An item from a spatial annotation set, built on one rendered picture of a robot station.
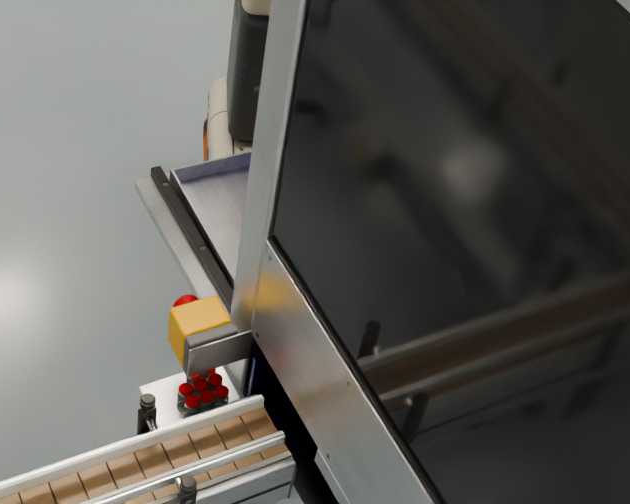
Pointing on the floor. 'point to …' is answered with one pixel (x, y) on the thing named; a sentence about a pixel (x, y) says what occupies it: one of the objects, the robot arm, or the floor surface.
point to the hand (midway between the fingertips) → (282, 142)
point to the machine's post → (266, 167)
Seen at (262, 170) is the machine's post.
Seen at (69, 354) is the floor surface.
